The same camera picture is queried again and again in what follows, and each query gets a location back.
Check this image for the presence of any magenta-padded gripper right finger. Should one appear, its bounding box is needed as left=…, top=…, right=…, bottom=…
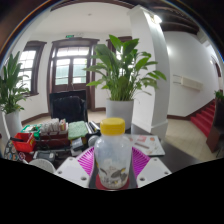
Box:
left=131, top=146, right=173, bottom=188

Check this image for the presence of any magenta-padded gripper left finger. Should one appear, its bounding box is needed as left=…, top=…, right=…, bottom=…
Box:
left=54, top=146, right=98, bottom=189

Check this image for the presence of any clear yellow-capped drink bottle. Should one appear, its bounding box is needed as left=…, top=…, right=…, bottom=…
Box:
left=94, top=117, right=133, bottom=190

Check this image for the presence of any printed paper sheet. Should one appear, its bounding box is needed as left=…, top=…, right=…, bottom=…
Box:
left=128, top=134, right=166, bottom=157

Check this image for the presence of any flat round red coaster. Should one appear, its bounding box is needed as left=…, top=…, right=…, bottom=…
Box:
left=95, top=174, right=131, bottom=191

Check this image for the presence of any white mug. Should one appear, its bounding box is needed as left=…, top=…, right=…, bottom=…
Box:
left=28, top=158, right=57, bottom=174

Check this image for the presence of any dark brown box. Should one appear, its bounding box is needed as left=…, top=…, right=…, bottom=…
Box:
left=36, top=131, right=71, bottom=148

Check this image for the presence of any green cloth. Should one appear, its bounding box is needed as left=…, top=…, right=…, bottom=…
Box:
left=67, top=120, right=89, bottom=140

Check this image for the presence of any group of small white containers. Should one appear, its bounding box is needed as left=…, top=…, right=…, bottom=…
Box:
left=39, top=118, right=69, bottom=134

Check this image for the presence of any red plastic basket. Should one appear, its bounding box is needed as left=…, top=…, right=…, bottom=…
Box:
left=11, top=132, right=37, bottom=154

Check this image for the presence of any green plastic tray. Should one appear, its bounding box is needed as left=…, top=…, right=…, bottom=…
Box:
left=20, top=124, right=41, bottom=134

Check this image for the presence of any black office chair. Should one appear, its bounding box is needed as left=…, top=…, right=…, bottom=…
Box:
left=49, top=89, right=89, bottom=124

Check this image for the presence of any dark wood glazed door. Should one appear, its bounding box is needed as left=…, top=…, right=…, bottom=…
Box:
left=46, top=37, right=100, bottom=113

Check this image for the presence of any large leafy plant white pot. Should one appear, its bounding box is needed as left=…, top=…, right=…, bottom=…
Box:
left=83, top=34, right=168, bottom=131

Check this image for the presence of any slim leafy plant white pot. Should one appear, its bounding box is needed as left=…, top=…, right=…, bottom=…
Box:
left=0, top=51, right=31, bottom=138

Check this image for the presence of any dark wood framed window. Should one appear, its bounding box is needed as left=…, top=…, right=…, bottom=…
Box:
left=16, top=40, right=48, bottom=96

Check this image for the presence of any white wall unit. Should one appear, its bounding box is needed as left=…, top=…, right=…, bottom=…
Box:
left=179, top=75, right=204, bottom=92

